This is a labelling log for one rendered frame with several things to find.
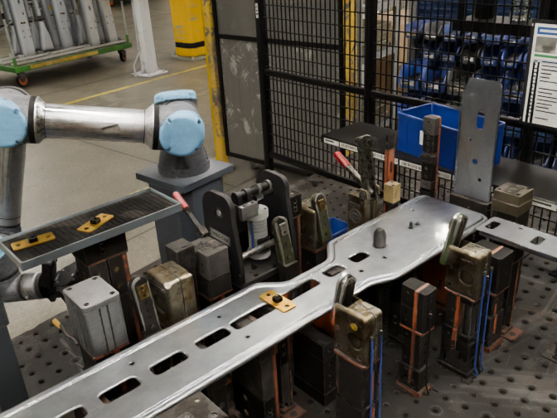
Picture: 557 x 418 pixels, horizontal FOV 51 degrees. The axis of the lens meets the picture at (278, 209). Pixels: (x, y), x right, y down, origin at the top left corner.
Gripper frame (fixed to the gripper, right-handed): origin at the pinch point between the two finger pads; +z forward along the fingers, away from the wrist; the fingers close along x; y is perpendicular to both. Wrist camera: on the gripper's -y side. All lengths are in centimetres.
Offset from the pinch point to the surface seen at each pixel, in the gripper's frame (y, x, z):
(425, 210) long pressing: 17, -27, 82
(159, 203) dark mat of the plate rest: -19.0, -2.6, 23.2
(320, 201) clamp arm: -1, -16, 57
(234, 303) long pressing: -5.5, 17.8, 40.6
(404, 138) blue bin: 20, -66, 77
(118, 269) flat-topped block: -13.0, 11.2, 14.4
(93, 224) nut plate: -24.8, 8.2, 12.9
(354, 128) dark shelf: 30, -89, 59
